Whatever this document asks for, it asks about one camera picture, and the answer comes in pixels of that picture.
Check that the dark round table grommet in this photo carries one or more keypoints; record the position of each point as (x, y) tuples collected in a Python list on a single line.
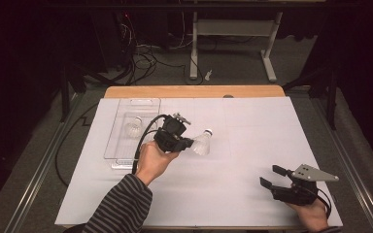
[(228, 96)]

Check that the aluminium floor rail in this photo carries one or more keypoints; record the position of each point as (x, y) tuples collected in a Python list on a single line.
[(353, 181), (37, 181)]

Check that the white metal desk frame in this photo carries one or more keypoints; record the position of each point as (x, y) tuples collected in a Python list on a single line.
[(233, 27)]

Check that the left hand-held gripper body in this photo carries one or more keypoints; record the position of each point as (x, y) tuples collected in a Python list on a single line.
[(170, 136)]

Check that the person's right hand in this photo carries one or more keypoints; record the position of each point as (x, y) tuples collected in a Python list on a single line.
[(309, 216)]

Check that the small white floor object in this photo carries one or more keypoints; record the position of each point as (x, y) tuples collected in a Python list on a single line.
[(209, 75)]

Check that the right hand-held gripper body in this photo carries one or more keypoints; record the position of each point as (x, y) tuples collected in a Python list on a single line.
[(294, 194)]

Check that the black metal stand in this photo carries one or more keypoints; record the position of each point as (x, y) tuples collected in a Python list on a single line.
[(64, 97), (332, 103)]

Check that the person's left hand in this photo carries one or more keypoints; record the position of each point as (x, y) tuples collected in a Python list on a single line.
[(153, 161)]

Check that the clear plastic tray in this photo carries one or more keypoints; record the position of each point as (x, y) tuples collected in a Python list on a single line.
[(123, 149)]

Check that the white table cover sheet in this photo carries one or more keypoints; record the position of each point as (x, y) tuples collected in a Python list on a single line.
[(207, 200)]

